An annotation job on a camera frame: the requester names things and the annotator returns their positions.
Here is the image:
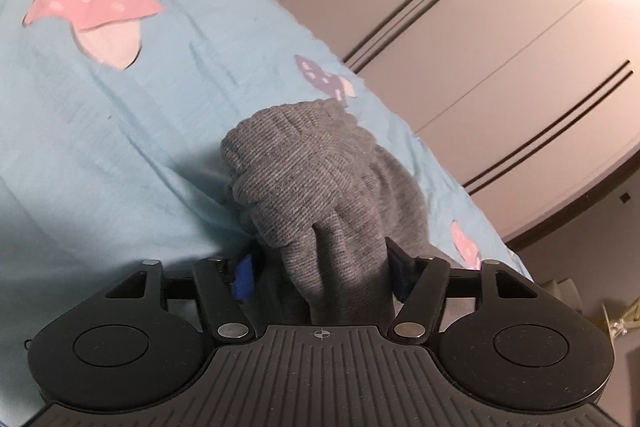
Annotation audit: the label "white wardrobe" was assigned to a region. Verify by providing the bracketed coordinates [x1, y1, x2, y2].
[205, 0, 640, 253]

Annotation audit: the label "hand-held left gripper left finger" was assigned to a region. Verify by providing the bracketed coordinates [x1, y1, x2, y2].
[100, 252, 267, 342]

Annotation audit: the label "grey pants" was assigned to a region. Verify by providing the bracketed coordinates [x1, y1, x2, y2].
[220, 99, 477, 328]

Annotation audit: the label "blue mushroom print bed sheet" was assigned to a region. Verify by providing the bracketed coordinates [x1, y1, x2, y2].
[0, 0, 536, 360]

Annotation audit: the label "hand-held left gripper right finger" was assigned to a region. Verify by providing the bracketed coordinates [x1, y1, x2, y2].
[385, 237, 542, 343]

